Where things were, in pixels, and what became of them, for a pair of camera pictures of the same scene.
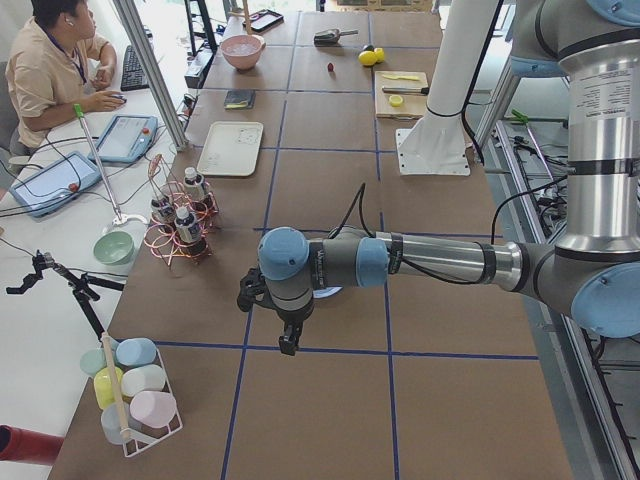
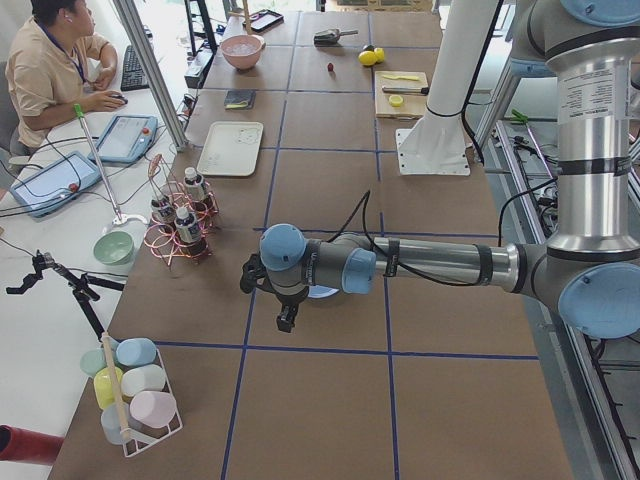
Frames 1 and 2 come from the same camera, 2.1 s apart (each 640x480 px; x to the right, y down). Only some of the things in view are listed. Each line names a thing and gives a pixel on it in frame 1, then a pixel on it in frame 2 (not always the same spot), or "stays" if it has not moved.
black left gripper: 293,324 → 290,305
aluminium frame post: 141,44 stays
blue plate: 326,292 stays
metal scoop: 329,38 stays
